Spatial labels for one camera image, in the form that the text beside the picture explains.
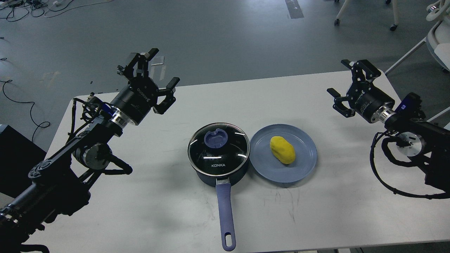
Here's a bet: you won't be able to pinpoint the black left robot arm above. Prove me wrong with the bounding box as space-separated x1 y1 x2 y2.
1 48 180 253

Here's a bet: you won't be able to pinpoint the blue saucepan with handle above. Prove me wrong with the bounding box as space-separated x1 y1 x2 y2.
187 123 251 252

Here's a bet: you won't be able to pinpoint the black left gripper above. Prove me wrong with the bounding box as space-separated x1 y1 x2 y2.
111 48 180 125

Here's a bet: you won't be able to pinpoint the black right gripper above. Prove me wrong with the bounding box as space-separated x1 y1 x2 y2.
327 59 395 123

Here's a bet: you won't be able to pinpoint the glass pot lid blue knob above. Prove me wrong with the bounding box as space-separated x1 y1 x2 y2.
187 123 250 177

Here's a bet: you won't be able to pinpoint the black box at left edge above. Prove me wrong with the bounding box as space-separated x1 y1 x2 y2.
0 124 46 197

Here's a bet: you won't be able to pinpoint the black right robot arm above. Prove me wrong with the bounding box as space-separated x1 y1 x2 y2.
327 59 449 200

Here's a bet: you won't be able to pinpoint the yellow potato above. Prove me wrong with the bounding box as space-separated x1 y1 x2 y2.
270 136 296 164

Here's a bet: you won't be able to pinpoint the blue round plate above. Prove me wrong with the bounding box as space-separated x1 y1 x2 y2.
250 124 317 184

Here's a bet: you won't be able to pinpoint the tangled cables on floor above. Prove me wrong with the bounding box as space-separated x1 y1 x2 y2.
0 0 115 22

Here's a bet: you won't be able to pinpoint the white chair legs with casters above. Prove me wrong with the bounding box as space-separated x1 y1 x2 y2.
334 0 399 32

